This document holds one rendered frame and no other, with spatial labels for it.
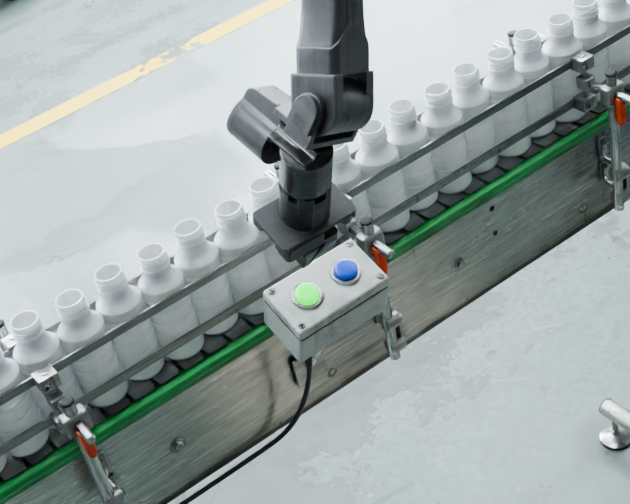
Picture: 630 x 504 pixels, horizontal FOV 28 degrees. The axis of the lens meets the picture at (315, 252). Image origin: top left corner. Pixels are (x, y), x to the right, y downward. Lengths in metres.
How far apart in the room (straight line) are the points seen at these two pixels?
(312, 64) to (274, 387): 0.60
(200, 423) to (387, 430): 1.25
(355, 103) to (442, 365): 1.80
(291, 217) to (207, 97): 2.96
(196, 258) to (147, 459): 0.28
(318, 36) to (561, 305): 1.96
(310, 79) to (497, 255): 0.71
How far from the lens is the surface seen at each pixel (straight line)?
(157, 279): 1.60
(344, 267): 1.55
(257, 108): 1.35
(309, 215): 1.36
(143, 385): 1.66
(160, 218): 3.78
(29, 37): 5.13
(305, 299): 1.52
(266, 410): 1.76
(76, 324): 1.57
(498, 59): 1.82
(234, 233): 1.63
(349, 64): 1.28
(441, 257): 1.84
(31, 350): 1.57
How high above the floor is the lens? 2.07
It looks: 37 degrees down
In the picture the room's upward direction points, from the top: 14 degrees counter-clockwise
